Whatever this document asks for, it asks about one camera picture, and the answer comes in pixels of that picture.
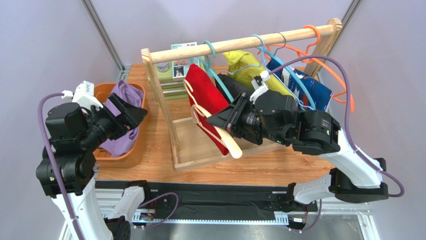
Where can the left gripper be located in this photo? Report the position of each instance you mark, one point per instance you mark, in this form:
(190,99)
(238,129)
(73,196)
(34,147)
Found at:
(132,115)

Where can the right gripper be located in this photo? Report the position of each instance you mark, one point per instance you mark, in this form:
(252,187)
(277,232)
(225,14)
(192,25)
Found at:
(238,114)

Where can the purple trousers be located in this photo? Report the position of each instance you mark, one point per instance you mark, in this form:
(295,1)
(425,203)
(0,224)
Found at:
(131,95)

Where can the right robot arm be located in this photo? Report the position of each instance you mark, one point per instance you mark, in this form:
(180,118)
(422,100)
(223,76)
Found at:
(276,117)

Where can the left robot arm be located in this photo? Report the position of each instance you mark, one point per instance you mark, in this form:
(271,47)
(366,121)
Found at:
(71,132)

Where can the teal plastic hanger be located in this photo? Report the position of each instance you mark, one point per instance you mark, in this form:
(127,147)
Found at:
(206,62)

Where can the blue plastic hanger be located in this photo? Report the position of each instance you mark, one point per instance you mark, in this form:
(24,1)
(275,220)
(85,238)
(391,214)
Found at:
(311,105)

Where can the orange plastic hanger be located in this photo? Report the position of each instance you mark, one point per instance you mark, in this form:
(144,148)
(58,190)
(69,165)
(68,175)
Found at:
(301,53)

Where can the black garment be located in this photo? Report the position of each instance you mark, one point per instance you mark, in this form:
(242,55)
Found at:
(235,88)

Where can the orange plastic basket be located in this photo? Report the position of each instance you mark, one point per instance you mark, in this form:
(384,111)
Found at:
(134,156)

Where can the red garment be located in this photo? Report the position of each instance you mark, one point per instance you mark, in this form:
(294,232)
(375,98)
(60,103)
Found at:
(209,97)

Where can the yellow-green garment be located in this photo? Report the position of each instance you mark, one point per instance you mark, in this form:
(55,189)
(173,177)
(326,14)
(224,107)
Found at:
(238,58)

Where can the green box with jar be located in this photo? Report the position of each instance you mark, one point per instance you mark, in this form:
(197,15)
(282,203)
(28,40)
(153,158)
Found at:
(171,75)

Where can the wooden clothes rack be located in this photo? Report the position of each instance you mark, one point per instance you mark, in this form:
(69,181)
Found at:
(191,148)

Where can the blue patterned garment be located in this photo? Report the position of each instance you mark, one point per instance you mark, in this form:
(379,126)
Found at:
(321,94)

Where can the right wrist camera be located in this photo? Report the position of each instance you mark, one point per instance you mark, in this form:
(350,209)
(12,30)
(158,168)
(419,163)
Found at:
(260,86)

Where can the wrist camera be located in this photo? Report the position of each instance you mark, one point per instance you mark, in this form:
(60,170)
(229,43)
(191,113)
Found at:
(260,86)
(83,95)

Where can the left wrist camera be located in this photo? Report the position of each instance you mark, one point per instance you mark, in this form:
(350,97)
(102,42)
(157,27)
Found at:
(83,95)

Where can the light blue wire hanger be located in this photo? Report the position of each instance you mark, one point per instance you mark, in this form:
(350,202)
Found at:
(262,61)

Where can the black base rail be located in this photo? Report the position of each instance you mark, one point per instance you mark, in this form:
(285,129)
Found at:
(222,204)

